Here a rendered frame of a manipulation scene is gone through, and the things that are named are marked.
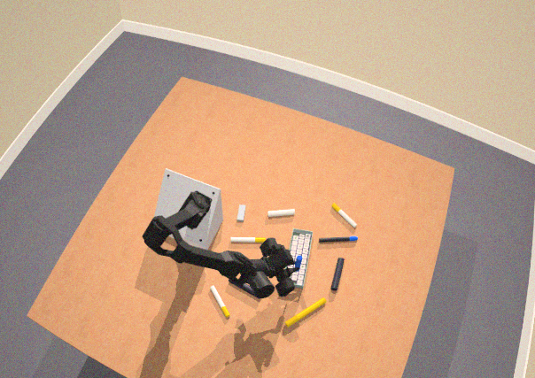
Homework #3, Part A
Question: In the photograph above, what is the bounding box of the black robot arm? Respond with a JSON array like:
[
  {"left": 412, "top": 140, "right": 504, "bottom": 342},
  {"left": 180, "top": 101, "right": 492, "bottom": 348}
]
[{"left": 142, "top": 191, "right": 294, "bottom": 298}]

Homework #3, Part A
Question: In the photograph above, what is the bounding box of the black marker with blue cap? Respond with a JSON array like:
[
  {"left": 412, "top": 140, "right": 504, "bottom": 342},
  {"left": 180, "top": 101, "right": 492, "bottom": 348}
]
[{"left": 319, "top": 236, "right": 358, "bottom": 243}]

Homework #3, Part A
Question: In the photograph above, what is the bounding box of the dark grey cylinder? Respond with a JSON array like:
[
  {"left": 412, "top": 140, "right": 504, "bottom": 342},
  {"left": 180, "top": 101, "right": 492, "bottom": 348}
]
[
  {"left": 330, "top": 257, "right": 344, "bottom": 290},
  {"left": 229, "top": 279, "right": 257, "bottom": 297}
]

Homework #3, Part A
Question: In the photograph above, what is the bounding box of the white keyboard with letter keys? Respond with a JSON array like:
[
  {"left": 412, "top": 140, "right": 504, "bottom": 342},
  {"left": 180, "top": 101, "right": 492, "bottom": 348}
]
[{"left": 290, "top": 228, "right": 313, "bottom": 289}]

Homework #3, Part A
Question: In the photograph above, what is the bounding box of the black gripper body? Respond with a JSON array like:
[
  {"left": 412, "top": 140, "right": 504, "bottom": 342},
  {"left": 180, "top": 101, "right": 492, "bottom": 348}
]
[{"left": 260, "top": 237, "right": 295, "bottom": 297}]

